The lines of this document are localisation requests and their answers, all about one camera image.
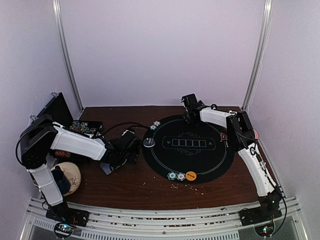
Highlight clear acrylic dealer button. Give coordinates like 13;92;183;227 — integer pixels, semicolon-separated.
143;137;156;148

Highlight blue playing card deck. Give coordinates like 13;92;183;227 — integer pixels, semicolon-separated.
100;162;113;175

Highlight blue green 50 chip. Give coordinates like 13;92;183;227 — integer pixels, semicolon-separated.
167;172;177;181
149;125;157;131

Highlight blue cream 10 chip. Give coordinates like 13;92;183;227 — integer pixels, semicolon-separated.
176;172;186;181
153;121;161;127

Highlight red triangular all-in marker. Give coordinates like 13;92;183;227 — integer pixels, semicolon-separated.
220;132;228;142

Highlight yellow big blind button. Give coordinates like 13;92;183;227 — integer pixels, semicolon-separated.
185;171;197;182

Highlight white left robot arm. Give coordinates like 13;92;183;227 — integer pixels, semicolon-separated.
17;114;142;222

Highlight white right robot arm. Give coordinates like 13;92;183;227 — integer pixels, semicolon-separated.
181;93;282;201

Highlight round black poker mat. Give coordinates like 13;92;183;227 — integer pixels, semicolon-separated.
142;115;235;184

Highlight chips row in case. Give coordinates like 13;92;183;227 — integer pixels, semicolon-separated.
69;120;91;134

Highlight beige patterned plate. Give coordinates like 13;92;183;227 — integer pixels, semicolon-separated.
50;162;82;197

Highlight red 5 chips in case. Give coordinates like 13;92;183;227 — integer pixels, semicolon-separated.
55;150;71;158

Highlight red white patterned bowl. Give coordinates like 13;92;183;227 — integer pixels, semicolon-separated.
254;130;259;140

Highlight dark blue mug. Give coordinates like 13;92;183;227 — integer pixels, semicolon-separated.
51;165;71;195

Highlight black poker set case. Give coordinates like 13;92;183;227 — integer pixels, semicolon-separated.
36;92;103;165

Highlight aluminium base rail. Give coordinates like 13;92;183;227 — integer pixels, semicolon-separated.
18;196;310;240

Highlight aluminium frame post right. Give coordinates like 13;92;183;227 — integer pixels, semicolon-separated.
242;0;273;111

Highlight aluminium frame post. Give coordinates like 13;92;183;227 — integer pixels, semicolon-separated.
52;0;84;112
242;0;273;111

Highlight aluminium frame post left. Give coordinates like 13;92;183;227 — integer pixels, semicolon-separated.
52;0;84;112

